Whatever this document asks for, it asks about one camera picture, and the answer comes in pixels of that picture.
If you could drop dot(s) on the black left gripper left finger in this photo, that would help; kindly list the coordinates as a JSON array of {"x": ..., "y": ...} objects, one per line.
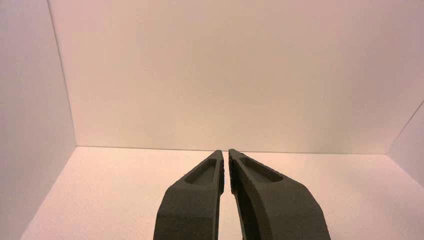
[{"x": 192, "y": 212}]

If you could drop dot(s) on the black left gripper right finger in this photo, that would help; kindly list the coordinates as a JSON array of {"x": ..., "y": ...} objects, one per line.
[{"x": 281, "y": 212}]

